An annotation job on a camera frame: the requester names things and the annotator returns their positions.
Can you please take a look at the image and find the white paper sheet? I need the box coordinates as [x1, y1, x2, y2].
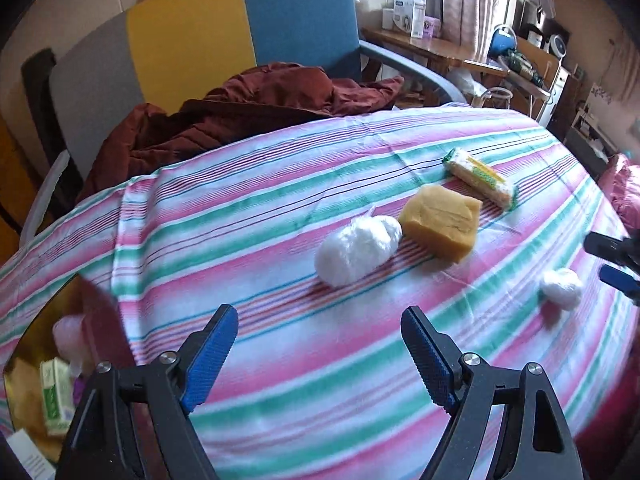
[5, 430, 58, 480]

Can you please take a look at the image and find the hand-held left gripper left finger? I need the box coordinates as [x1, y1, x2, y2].
[55, 304, 240, 480]

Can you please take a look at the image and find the small plastic-wrapped white ball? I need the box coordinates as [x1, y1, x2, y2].
[539, 267, 584, 306]

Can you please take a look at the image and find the blue yellow grey chair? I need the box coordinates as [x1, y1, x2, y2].
[20, 0, 468, 241]

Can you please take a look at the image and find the green power tool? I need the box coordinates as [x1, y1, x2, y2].
[505, 50, 543, 83]

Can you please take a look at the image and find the low open shelf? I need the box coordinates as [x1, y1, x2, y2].
[570, 105, 608, 161]

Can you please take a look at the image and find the wooden desk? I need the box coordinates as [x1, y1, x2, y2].
[361, 25, 511, 86]

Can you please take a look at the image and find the white wire hoop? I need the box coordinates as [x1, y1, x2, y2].
[482, 87, 511, 111]

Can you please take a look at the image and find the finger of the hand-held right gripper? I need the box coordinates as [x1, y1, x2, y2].
[583, 231, 640, 268]
[598, 265, 640, 295]

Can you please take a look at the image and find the clear plastic bag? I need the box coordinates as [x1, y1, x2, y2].
[450, 67, 481, 98]

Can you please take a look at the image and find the striped pink green blanket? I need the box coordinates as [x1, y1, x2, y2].
[0, 102, 640, 480]

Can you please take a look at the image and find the pink patterned curtain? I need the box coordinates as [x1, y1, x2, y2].
[435, 0, 516, 61]

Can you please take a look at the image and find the white blue carton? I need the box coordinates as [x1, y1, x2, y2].
[410, 2, 429, 39]

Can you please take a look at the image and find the yellow sponge block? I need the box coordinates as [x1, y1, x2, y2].
[398, 184, 484, 263]

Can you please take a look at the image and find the white cabinet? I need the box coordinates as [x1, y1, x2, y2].
[547, 67, 571, 126]

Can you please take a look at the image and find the large plastic-wrapped white ball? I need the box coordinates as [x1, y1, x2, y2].
[314, 214, 403, 288]

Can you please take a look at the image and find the cardboard with flower sticker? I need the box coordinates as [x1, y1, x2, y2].
[587, 82, 616, 107]

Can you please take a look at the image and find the pink quilted bedding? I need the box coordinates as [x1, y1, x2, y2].
[602, 152, 640, 231]

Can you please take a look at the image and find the green printed carton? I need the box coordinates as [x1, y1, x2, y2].
[39, 357, 76, 436]

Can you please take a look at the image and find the maroon jacket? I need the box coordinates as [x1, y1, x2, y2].
[75, 62, 406, 201]

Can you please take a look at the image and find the white green carton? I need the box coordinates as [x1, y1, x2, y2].
[394, 0, 416, 28]

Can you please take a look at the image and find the pink soft packet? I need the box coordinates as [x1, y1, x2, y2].
[52, 312, 93, 376]

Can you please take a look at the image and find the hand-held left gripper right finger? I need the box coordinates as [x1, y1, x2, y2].
[400, 305, 583, 480]

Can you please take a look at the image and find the wooden board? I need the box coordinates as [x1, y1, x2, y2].
[515, 35, 561, 81]

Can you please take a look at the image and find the green yellow snack packet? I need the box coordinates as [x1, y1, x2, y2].
[442, 147, 519, 211]

